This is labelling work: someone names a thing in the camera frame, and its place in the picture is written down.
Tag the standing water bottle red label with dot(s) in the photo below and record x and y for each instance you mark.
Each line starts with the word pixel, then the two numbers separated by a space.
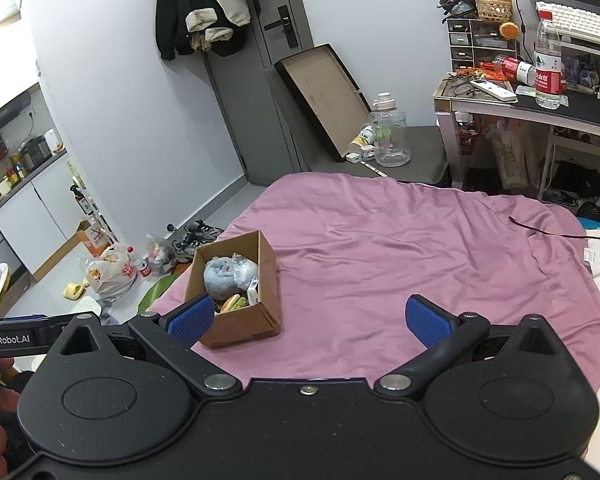
pixel 549 70

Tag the white kitchen cabinet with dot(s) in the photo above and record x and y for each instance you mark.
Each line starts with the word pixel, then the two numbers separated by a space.
pixel 35 210

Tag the wicker basket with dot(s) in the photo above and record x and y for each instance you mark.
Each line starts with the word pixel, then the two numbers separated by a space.
pixel 493 9

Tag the grey sneakers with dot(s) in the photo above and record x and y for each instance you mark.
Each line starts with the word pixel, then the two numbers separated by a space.
pixel 197 240

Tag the yellow slipper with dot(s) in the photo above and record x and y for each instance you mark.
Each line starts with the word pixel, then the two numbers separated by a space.
pixel 73 291

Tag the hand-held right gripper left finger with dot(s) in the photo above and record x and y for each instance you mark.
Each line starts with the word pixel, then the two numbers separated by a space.
pixel 192 317

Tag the white remote control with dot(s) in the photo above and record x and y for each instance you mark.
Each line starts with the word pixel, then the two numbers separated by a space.
pixel 492 91

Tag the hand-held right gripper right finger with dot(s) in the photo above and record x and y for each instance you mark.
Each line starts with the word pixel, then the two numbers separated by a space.
pixel 427 322

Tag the rice cooker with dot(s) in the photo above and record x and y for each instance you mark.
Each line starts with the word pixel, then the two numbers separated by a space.
pixel 35 149

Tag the black spray bottle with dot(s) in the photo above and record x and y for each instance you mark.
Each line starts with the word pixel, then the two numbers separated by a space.
pixel 80 200

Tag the white crinkled plastic bag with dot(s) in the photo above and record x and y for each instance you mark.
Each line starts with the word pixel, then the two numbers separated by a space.
pixel 245 270

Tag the yellow ruler strip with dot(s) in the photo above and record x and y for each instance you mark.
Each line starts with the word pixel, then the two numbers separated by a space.
pixel 375 169

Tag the clear plastic water jug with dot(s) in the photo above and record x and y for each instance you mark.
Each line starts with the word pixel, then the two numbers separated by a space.
pixel 389 132

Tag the small orange plush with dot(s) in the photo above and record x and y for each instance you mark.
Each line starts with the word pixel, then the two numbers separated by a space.
pixel 509 31

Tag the green leaf mat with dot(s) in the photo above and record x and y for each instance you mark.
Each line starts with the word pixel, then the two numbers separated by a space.
pixel 155 295

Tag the grey door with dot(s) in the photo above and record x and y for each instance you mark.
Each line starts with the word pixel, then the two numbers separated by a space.
pixel 280 110

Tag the grey low table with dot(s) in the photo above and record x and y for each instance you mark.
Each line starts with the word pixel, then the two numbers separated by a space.
pixel 420 155

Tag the brown cardboard box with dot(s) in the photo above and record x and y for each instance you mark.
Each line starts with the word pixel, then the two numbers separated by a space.
pixel 240 327

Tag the white plastic bag red print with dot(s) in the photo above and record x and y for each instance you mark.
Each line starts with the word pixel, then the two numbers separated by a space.
pixel 107 275

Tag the orange and white carton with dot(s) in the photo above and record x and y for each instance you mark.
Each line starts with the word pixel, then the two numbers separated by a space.
pixel 96 240

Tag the black desk mat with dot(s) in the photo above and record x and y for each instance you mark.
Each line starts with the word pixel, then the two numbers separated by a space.
pixel 580 107

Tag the white desk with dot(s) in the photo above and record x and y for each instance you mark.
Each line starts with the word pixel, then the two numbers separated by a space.
pixel 480 105

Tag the burger plush toy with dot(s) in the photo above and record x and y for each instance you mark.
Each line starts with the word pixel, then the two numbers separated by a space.
pixel 232 304

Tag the grey fluffy plush toy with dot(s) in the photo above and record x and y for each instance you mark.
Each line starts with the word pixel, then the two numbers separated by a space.
pixel 219 275

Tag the clear plastic bag of trash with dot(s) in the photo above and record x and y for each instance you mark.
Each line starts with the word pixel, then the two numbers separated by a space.
pixel 160 255

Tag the lying bottle red label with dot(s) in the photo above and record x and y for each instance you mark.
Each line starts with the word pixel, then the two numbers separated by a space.
pixel 517 70

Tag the eyeglasses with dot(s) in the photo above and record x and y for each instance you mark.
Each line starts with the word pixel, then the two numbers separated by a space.
pixel 461 86

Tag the red cap drink bottle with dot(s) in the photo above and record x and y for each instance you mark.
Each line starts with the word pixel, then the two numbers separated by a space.
pixel 141 262

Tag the small white box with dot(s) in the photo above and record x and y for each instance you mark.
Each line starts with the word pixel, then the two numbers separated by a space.
pixel 354 158
pixel 368 152

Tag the beige tote bag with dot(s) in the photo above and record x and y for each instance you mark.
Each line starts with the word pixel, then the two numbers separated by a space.
pixel 510 155

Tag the large flat black-edged box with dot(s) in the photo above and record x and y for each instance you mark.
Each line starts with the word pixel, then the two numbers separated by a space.
pixel 325 100

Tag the white keyboard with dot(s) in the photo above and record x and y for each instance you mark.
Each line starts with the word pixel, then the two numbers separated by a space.
pixel 585 22

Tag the grey drawer organiser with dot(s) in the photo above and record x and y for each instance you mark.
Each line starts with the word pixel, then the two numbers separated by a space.
pixel 480 45

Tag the white lying supplement bottle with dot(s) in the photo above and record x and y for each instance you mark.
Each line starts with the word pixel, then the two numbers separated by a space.
pixel 362 137

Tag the black hanging jacket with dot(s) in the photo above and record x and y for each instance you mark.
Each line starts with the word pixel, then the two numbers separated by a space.
pixel 172 10

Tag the beige hanging hoodie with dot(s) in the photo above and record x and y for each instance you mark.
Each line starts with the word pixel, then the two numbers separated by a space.
pixel 230 5

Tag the pink bedsheet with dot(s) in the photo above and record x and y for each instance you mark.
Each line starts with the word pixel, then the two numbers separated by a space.
pixel 405 260

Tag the black bag under desk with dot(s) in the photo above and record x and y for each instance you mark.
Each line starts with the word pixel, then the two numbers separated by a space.
pixel 577 180

